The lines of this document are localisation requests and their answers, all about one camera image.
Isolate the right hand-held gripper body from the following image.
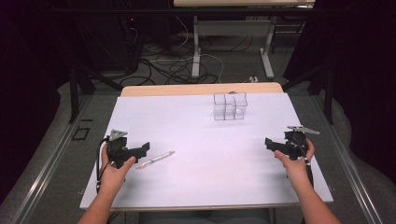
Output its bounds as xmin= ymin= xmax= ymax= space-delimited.
xmin=275 ymin=125 xmax=320 ymax=161

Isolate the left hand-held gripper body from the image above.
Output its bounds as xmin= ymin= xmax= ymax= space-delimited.
xmin=106 ymin=129 xmax=139 ymax=170

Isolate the clear acrylic compartment organizer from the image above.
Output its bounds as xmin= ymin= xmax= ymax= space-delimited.
xmin=213 ymin=91 xmax=248 ymax=121

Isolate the person's right hand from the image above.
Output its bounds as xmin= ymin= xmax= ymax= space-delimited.
xmin=274 ymin=138 xmax=316 ymax=189

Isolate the person's left hand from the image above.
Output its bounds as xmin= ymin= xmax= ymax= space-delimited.
xmin=100 ymin=146 xmax=137 ymax=194

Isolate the white paper table cover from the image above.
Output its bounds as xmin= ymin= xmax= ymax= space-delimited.
xmin=79 ymin=92 xmax=334 ymax=210

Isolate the black metal stand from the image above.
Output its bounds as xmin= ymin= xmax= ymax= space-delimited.
xmin=68 ymin=18 xmax=124 ymax=124
xmin=281 ymin=46 xmax=335 ymax=125

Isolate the black equipment with red light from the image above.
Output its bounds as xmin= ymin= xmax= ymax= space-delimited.
xmin=78 ymin=12 xmax=145 ymax=75

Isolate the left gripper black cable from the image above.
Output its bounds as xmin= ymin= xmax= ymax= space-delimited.
xmin=95 ymin=137 xmax=110 ymax=191

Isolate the tangle of floor cables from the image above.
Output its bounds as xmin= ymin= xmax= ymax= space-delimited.
xmin=119 ymin=15 xmax=254 ymax=87

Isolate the white metal frame desk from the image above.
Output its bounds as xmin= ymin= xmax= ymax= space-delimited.
xmin=173 ymin=0 xmax=316 ymax=79

